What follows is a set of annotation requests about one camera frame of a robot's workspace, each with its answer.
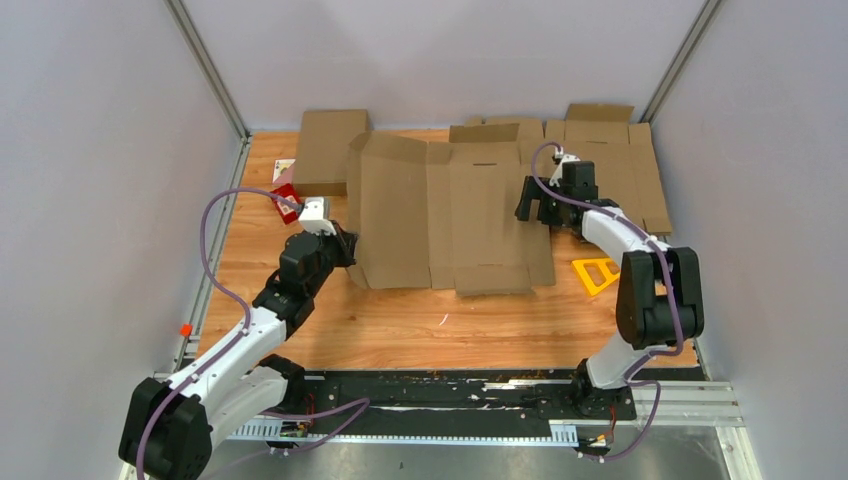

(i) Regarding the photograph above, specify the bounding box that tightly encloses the stack of flat cardboard sheets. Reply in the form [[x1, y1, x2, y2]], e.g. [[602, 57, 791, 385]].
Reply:
[[463, 103, 674, 238]]

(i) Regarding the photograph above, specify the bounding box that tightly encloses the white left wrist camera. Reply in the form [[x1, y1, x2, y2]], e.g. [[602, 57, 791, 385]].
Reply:
[[298, 196, 337, 236]]

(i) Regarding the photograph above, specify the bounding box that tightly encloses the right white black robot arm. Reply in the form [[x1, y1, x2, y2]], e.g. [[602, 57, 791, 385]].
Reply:
[[515, 161, 705, 418]]

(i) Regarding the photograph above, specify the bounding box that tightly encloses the brown cardboard box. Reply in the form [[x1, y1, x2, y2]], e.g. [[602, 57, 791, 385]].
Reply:
[[293, 109, 371, 197], [347, 123, 556, 296]]

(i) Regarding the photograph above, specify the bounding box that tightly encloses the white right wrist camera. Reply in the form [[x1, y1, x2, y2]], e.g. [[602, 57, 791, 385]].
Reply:
[[548, 149, 580, 187]]

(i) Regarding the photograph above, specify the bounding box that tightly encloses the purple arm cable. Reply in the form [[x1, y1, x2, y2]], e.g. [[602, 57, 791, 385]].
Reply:
[[135, 188, 372, 480], [529, 140, 686, 463]]

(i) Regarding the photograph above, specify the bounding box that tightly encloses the yellow plastic triangle block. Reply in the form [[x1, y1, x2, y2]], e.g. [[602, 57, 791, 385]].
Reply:
[[571, 257, 620, 297]]

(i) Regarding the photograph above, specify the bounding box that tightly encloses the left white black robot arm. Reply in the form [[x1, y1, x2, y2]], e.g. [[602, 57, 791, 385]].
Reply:
[[118, 221, 358, 479]]

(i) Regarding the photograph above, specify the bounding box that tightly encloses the closed brown cardboard box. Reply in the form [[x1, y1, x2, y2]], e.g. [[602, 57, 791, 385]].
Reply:
[[293, 109, 371, 197]]

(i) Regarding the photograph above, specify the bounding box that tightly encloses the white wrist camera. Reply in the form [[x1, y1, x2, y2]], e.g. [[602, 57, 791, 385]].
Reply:
[[548, 149, 580, 187], [298, 196, 337, 236]]

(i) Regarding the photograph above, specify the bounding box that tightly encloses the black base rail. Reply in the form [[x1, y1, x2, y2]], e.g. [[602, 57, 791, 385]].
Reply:
[[264, 368, 707, 442]]

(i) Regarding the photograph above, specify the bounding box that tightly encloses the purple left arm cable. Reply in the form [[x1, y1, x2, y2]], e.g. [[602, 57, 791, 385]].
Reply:
[[135, 188, 372, 480]]

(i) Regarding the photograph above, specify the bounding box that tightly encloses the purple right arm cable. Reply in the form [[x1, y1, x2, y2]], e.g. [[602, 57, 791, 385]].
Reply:
[[529, 140, 686, 463]]

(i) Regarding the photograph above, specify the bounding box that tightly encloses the red plastic window block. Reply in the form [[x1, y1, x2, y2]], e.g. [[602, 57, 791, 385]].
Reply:
[[271, 183, 303, 225]]

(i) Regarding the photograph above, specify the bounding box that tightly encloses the playing card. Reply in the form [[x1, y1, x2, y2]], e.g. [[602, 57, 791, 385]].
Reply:
[[272, 158, 296, 187]]

